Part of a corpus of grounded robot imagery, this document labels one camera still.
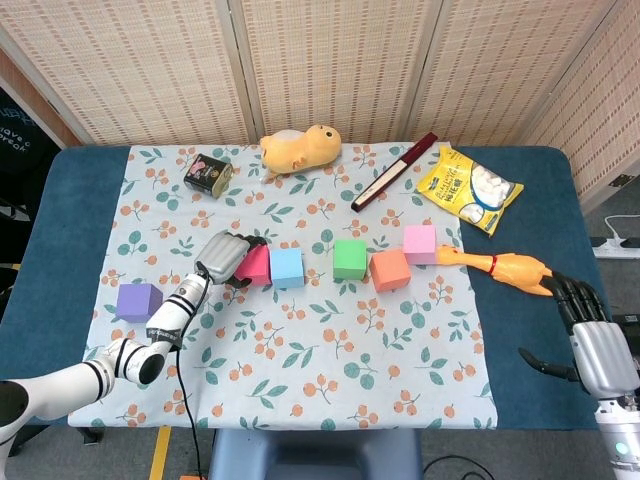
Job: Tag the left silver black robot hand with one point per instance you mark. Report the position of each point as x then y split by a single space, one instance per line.
222 255

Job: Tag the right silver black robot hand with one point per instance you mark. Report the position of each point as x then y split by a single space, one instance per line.
607 357

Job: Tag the magenta foam cube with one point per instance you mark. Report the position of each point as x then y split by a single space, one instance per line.
255 267

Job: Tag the purple foam cube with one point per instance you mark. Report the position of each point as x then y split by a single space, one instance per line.
135 305

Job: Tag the green foam cube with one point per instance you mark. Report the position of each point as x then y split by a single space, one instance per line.
350 260

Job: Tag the orange foam cube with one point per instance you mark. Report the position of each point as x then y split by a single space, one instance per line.
390 272

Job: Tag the pink foam cube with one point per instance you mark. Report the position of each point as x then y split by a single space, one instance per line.
420 242

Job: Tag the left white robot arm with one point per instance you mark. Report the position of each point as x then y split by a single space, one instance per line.
170 315

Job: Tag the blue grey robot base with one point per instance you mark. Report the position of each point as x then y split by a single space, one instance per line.
315 455

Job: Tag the black box device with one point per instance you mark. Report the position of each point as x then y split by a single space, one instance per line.
632 319

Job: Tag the light blue foam cube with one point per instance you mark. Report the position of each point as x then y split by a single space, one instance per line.
287 269

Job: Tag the black luncheon meat tin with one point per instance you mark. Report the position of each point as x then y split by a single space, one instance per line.
207 175

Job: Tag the white power strip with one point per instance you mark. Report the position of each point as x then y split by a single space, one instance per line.
617 247

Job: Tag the yellow rubber chicken toy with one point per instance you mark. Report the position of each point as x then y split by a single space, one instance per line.
515 267

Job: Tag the floral print tablecloth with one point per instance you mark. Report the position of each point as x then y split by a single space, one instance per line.
310 350

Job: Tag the yellow plush toy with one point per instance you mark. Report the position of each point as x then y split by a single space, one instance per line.
300 150

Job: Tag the dark blue table cover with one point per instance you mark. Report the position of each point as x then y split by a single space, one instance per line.
75 210

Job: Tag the dark red folding fan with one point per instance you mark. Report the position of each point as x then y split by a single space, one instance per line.
392 172

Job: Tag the woven bamboo folding screen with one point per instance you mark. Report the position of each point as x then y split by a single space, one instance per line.
150 75

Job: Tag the person in black shirt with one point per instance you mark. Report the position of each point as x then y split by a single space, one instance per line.
20 165

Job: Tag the yellow marshmallow bag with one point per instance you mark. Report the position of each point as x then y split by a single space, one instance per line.
465 187

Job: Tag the black table leg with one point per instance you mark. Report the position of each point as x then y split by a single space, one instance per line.
92 435

